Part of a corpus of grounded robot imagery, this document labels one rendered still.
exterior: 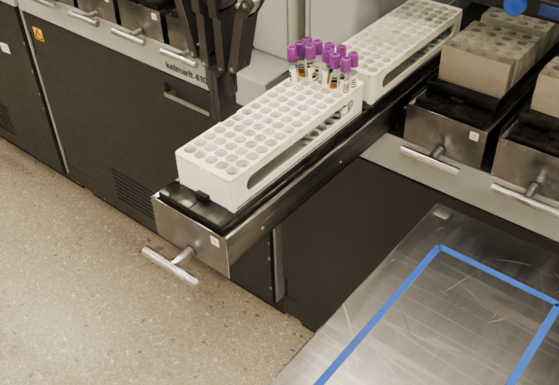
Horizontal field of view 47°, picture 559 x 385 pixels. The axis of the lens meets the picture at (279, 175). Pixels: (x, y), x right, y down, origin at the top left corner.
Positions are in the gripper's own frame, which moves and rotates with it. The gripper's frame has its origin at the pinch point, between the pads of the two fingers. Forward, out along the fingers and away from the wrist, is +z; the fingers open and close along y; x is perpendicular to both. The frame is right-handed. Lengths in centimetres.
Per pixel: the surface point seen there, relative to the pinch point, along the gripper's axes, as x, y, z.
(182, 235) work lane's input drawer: 8.4, 1.4, 18.4
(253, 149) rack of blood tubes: -1.9, -2.7, 8.6
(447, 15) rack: -53, -3, 9
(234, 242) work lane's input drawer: 6.8, -6.7, 16.1
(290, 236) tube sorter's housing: -32, 16, 58
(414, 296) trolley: 3.3, -29.7, 13.1
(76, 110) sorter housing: -32, 90, 54
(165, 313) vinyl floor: -18, 48, 95
